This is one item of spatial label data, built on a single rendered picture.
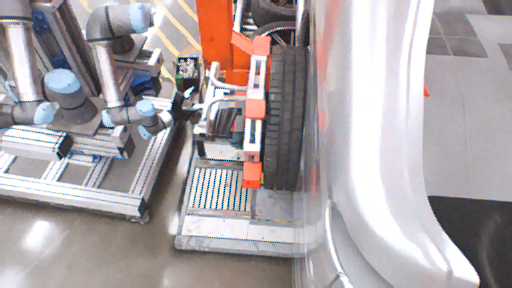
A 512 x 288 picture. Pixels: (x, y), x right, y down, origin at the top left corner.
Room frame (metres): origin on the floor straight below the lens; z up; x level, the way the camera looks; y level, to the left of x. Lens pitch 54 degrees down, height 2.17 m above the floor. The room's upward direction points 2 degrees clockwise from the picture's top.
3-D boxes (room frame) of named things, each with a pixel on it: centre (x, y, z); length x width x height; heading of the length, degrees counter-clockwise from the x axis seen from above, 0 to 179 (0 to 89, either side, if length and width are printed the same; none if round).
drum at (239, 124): (1.12, 0.09, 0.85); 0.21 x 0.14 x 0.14; 88
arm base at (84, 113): (1.13, 0.84, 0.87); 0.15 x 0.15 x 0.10
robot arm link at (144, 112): (1.06, 0.51, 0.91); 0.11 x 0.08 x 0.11; 104
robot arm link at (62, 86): (1.13, 0.84, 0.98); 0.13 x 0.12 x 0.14; 97
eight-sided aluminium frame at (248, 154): (1.12, 0.02, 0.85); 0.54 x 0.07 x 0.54; 178
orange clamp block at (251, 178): (0.81, 0.02, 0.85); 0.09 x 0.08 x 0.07; 178
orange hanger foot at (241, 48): (1.68, -0.09, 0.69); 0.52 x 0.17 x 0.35; 88
